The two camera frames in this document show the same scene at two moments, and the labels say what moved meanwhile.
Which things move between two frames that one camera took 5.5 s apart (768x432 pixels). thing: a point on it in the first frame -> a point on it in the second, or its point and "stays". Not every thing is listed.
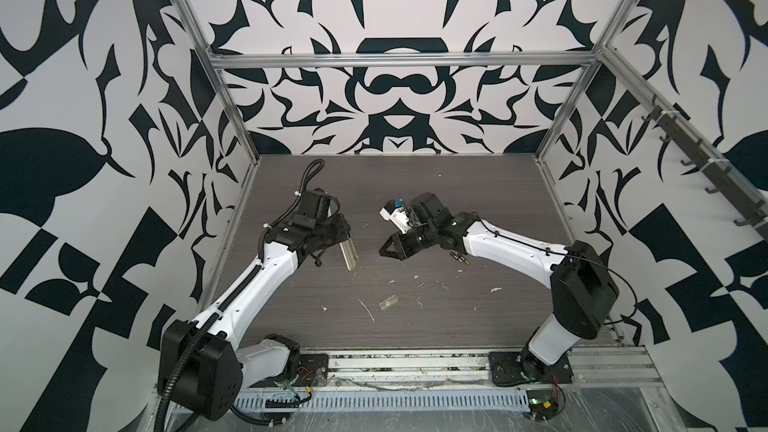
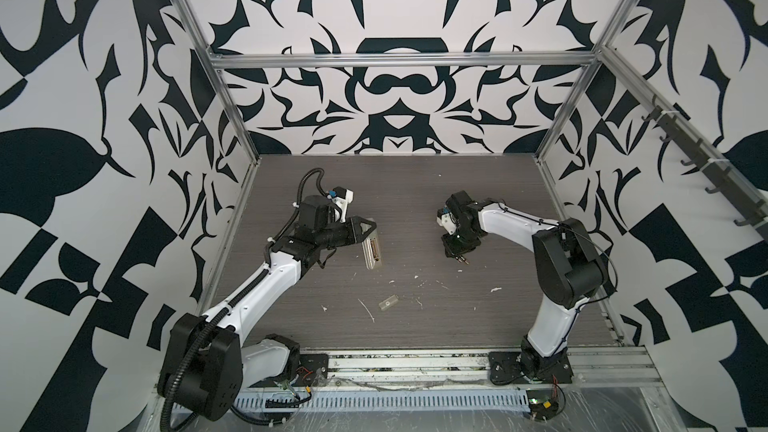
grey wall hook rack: [734, 191] stays
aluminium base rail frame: [622, 371] stays
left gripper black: [341, 225] stays
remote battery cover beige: [388, 302] stays
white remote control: [349, 253] -> [370, 252]
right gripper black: [401, 250] -> [451, 250]
